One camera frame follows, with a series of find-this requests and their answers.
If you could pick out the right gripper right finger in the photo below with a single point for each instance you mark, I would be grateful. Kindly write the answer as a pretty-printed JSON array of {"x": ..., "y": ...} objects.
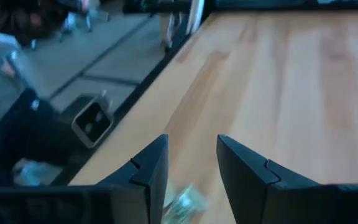
[{"x": 241, "y": 171}]

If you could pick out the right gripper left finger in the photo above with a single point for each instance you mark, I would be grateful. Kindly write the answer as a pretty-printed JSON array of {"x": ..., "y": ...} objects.
[{"x": 154, "y": 165}]

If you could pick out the white printed packet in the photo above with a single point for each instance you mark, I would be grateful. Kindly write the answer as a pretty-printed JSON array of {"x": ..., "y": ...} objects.
[{"x": 185, "y": 202}]

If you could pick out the white plastic bag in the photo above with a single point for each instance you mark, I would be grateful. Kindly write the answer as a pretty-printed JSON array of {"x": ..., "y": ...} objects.
[{"x": 36, "y": 174}]

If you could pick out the black aluminium table frame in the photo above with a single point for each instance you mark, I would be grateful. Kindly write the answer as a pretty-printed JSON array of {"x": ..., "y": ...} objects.
[{"x": 137, "y": 95}]

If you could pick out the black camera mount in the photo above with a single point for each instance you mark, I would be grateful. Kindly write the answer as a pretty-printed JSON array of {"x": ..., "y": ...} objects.
[{"x": 26, "y": 133}]

